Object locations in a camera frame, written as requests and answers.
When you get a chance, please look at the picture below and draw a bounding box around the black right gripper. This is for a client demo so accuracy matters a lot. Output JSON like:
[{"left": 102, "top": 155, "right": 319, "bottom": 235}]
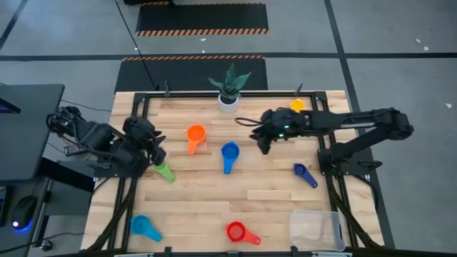
[{"left": 248, "top": 108, "right": 310, "bottom": 156}]

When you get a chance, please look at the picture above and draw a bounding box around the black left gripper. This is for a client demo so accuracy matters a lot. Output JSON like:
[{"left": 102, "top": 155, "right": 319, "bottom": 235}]
[{"left": 123, "top": 116, "right": 167, "bottom": 166}]

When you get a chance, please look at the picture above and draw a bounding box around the green measuring cup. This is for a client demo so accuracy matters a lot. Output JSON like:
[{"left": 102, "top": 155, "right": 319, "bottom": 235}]
[{"left": 153, "top": 161, "right": 177, "bottom": 183}]

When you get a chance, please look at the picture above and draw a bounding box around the orange measuring cup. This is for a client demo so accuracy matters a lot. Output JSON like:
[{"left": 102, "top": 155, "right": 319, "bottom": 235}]
[{"left": 186, "top": 124, "right": 207, "bottom": 156}]

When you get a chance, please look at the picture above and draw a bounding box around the small dark blue measuring cup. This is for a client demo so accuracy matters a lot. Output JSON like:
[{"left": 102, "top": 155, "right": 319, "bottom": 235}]
[{"left": 293, "top": 163, "right": 319, "bottom": 189}]

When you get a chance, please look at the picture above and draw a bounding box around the yellow measuring cup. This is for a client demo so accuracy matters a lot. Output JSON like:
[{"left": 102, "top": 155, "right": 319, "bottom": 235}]
[{"left": 289, "top": 98, "right": 306, "bottom": 114}]

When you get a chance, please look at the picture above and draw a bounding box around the light blue measuring cup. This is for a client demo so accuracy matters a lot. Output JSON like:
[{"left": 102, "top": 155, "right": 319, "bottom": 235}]
[{"left": 130, "top": 214, "right": 164, "bottom": 243}]

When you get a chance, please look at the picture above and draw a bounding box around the red measuring cup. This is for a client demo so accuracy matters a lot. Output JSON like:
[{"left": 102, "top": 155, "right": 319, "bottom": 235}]
[{"left": 226, "top": 221, "right": 262, "bottom": 246}]

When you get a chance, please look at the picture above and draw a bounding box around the clear plastic basket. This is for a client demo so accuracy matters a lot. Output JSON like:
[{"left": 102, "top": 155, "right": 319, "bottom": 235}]
[{"left": 288, "top": 208, "right": 346, "bottom": 253}]

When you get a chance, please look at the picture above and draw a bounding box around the potted plant in white pot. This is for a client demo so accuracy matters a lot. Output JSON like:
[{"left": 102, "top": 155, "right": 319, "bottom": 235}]
[{"left": 208, "top": 62, "right": 252, "bottom": 114}]

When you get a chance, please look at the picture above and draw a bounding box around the black hazard-striped floor mat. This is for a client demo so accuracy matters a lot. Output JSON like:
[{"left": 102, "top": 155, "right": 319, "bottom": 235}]
[
  {"left": 134, "top": 1, "right": 269, "bottom": 37},
  {"left": 114, "top": 55, "right": 268, "bottom": 94}
]

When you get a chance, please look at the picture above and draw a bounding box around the black desk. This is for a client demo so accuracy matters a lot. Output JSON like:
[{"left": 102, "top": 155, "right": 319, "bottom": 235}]
[{"left": 0, "top": 84, "right": 66, "bottom": 183}]

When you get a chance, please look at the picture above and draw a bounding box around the black computer mouse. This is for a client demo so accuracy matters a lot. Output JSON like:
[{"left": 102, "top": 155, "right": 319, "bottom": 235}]
[{"left": 10, "top": 195, "right": 39, "bottom": 233}]

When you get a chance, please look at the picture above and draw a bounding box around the black looped gripper cable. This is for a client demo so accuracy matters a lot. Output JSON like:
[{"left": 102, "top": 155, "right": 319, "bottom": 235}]
[{"left": 234, "top": 116, "right": 266, "bottom": 128}]

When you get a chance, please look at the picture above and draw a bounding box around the black aluminium table frame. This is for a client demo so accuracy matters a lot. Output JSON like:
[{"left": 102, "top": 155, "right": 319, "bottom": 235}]
[{"left": 85, "top": 91, "right": 385, "bottom": 257}]

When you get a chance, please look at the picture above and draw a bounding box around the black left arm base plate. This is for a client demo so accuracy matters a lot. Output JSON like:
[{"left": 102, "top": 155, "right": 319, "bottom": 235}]
[{"left": 59, "top": 158, "right": 144, "bottom": 178}]

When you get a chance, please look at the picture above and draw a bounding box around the black floor cable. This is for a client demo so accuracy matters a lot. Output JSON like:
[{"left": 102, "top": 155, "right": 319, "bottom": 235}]
[
  {"left": 0, "top": 231, "right": 85, "bottom": 256},
  {"left": 60, "top": 99, "right": 112, "bottom": 114},
  {"left": 114, "top": 0, "right": 160, "bottom": 90}
]

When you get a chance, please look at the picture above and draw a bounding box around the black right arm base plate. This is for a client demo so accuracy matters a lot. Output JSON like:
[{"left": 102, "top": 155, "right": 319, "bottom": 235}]
[{"left": 317, "top": 148, "right": 383, "bottom": 176}]

